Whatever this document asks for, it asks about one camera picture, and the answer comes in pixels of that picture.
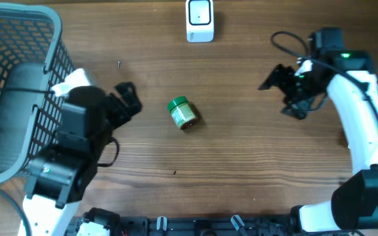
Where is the left camera cable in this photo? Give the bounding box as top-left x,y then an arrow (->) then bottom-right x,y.
0,88 -> 55,236

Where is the green lid jar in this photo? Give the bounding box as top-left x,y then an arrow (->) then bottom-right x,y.
167,96 -> 199,130

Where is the right camera cable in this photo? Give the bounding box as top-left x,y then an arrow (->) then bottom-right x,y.
270,31 -> 378,171

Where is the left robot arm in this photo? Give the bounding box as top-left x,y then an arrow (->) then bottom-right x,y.
18,82 -> 142,235

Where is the grey plastic mesh basket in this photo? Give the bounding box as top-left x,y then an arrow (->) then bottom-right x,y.
0,3 -> 74,184

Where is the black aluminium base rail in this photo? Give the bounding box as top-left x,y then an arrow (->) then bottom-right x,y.
64,214 -> 308,236

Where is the camera cable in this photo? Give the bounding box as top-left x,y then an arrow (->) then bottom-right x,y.
270,31 -> 378,171
0,88 -> 55,236

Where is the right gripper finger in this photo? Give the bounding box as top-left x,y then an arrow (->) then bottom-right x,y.
258,73 -> 278,90
281,106 -> 307,120

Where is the white barcode scanner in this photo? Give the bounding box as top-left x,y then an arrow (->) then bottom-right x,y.
185,0 -> 215,43

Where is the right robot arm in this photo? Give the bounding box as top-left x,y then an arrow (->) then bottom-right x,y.
260,28 -> 378,235

